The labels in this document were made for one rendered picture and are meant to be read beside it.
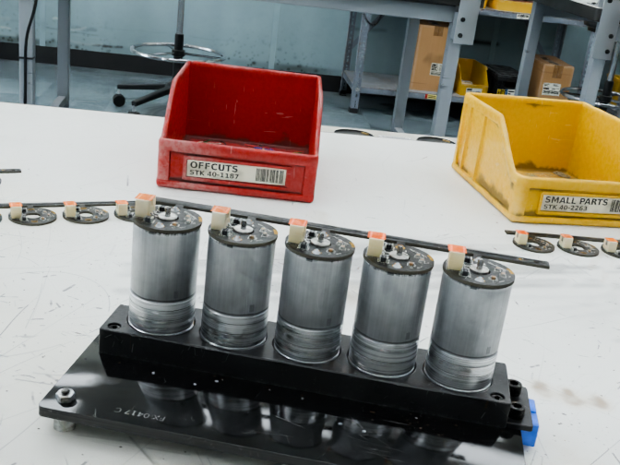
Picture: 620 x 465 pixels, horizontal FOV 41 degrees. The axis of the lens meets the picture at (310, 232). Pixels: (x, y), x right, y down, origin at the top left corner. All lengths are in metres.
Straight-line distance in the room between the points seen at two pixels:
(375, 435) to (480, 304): 0.06
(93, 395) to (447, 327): 0.12
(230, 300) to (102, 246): 0.15
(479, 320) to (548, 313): 0.14
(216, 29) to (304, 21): 0.47
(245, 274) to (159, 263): 0.03
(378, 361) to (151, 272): 0.09
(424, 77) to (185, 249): 4.11
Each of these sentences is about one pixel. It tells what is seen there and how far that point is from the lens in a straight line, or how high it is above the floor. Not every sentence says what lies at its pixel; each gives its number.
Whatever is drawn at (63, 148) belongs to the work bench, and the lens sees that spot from 0.60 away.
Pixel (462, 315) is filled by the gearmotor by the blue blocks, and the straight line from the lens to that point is 0.29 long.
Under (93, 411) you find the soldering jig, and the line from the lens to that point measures 0.29.
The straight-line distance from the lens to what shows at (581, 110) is 0.68.
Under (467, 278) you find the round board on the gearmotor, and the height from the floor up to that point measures 0.81.
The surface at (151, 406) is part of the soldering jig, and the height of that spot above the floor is 0.76.
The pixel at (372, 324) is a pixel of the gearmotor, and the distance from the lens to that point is 0.29.
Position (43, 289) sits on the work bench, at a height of 0.75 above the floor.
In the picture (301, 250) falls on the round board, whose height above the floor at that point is 0.81.
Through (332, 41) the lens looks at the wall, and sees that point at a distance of 4.71.
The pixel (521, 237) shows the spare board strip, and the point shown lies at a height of 0.76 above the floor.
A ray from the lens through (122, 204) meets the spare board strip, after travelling 0.48.
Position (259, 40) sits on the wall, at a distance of 4.68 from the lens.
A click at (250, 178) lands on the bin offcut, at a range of 0.52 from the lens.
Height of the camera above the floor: 0.92
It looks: 21 degrees down
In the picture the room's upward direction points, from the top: 7 degrees clockwise
